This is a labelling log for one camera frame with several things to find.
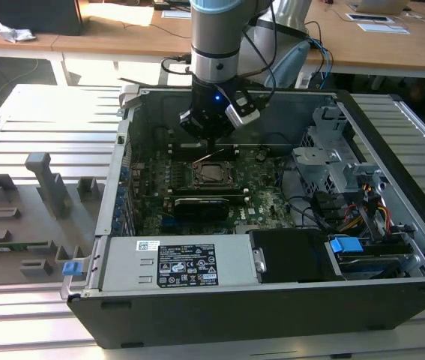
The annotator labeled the silver CPU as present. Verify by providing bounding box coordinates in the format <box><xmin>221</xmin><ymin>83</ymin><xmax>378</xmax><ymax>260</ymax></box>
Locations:
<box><xmin>201</xmin><ymin>163</ymin><xmax>225</xmax><ymax>184</ymax></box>

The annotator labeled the metal socket cover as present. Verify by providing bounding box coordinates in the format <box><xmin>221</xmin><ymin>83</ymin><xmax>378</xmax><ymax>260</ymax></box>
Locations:
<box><xmin>192</xmin><ymin>160</ymin><xmax>238</xmax><ymax>188</ymax></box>

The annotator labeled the CPU socket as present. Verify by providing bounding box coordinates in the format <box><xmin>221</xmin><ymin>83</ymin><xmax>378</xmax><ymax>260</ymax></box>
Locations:
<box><xmin>191</xmin><ymin>159</ymin><xmax>239</xmax><ymax>190</ymax></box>

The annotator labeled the black graphics card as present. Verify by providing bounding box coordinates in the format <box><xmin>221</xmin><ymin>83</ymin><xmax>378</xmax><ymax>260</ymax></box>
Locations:
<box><xmin>173</xmin><ymin>196</ymin><xmax>232</xmax><ymax>223</ymax></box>

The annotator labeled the white power adapter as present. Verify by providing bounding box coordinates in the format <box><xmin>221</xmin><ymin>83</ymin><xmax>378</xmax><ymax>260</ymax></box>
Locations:
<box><xmin>294</xmin><ymin>70</ymin><xmax>313</xmax><ymax>90</ymax></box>

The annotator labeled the green motherboard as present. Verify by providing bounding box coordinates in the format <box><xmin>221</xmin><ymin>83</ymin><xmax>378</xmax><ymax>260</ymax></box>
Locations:
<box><xmin>128</xmin><ymin>144</ymin><xmax>300</xmax><ymax>238</ymax></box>

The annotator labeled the wooden desk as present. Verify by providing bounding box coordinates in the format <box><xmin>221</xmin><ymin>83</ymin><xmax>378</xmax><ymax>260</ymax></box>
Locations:
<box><xmin>301</xmin><ymin>0</ymin><xmax>425</xmax><ymax>80</ymax></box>
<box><xmin>0</xmin><ymin>0</ymin><xmax>194</xmax><ymax>86</ymax></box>

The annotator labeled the perforated metal drive cage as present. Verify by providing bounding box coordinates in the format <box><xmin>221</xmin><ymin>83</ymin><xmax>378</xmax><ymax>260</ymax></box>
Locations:
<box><xmin>297</xmin><ymin>106</ymin><xmax>385</xmax><ymax>196</ymax></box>

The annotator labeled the black power connector bundle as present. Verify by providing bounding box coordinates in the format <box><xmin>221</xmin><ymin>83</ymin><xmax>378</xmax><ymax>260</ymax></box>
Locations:
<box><xmin>310</xmin><ymin>190</ymin><xmax>350</xmax><ymax>228</ymax></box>

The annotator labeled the silver power supply unit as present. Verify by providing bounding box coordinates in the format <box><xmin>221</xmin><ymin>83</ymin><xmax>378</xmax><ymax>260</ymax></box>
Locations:
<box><xmin>99</xmin><ymin>235</ymin><xmax>259</xmax><ymax>293</ymax></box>

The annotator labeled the white paper dark print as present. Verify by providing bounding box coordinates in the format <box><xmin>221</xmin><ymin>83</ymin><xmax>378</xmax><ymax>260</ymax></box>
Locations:
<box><xmin>345</xmin><ymin>12</ymin><xmax>400</xmax><ymax>25</ymax></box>

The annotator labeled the blue disk carrier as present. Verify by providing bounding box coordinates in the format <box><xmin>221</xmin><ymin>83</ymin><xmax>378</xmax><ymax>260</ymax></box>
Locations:
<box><xmin>329</xmin><ymin>235</ymin><xmax>364</xmax><ymax>260</ymax></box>

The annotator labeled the silver laptop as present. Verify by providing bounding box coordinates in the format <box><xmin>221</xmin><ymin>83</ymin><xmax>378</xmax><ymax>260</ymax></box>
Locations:
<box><xmin>348</xmin><ymin>0</ymin><xmax>411</xmax><ymax>16</ymax></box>

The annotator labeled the black PC case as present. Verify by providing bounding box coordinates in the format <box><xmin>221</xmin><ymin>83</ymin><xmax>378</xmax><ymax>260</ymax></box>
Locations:
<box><xmin>60</xmin><ymin>85</ymin><xmax>425</xmax><ymax>350</ymax></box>

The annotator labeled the blue plastic clip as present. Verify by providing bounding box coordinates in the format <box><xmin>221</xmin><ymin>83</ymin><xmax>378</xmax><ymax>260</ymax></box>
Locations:
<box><xmin>62</xmin><ymin>261</ymin><xmax>84</xmax><ymax>278</ymax></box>

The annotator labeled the black computer monitor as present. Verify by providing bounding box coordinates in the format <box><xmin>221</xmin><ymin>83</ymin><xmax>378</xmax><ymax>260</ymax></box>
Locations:
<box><xmin>0</xmin><ymin>0</ymin><xmax>85</xmax><ymax>38</ymax></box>

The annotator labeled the crumpled white paper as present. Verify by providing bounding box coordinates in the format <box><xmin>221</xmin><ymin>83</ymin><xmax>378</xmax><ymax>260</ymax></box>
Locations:
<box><xmin>0</xmin><ymin>19</ymin><xmax>37</xmax><ymax>44</ymax></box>

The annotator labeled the hard disk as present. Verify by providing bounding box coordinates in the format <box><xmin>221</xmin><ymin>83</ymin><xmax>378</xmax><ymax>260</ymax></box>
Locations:
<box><xmin>334</xmin><ymin>251</ymin><xmax>412</xmax><ymax>281</ymax></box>

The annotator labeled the green RAM stick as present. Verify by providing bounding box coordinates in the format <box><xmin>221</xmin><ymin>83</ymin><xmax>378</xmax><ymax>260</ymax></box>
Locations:
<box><xmin>0</xmin><ymin>241</ymin><xmax>50</xmax><ymax>253</ymax></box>

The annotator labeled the grey parts rack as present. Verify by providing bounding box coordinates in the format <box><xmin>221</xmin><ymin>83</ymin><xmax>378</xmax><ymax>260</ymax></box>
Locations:
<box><xmin>0</xmin><ymin>151</ymin><xmax>103</xmax><ymax>287</ymax></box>

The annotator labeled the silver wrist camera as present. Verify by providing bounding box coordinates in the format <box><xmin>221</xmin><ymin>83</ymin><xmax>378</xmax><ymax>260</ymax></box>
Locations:
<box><xmin>224</xmin><ymin>103</ymin><xmax>262</xmax><ymax>131</ymax></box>

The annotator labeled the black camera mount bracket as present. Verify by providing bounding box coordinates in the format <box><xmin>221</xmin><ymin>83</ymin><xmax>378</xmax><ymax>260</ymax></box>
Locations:
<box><xmin>233</xmin><ymin>91</ymin><xmax>261</xmax><ymax>113</ymax></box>

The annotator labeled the thick black cable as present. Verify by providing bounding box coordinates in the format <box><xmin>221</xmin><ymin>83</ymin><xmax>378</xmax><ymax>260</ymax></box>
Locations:
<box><xmin>277</xmin><ymin>155</ymin><xmax>333</xmax><ymax>230</ymax></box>

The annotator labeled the grey metal bay bracket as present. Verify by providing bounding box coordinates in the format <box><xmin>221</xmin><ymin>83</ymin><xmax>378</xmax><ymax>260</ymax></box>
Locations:
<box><xmin>292</xmin><ymin>147</ymin><xmax>344</xmax><ymax>180</ymax></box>

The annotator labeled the blue cable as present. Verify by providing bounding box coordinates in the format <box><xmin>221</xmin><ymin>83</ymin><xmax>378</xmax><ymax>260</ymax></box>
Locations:
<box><xmin>309</xmin><ymin>35</ymin><xmax>336</xmax><ymax>78</ymax></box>

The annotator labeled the metal latch handle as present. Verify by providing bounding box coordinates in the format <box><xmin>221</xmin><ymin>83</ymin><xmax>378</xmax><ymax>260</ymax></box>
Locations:
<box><xmin>251</xmin><ymin>247</ymin><xmax>268</xmax><ymax>274</ymax></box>

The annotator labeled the yellow red wire bundle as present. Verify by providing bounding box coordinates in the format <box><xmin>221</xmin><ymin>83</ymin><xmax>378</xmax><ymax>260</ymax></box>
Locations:
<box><xmin>341</xmin><ymin>181</ymin><xmax>392</xmax><ymax>233</ymax></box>

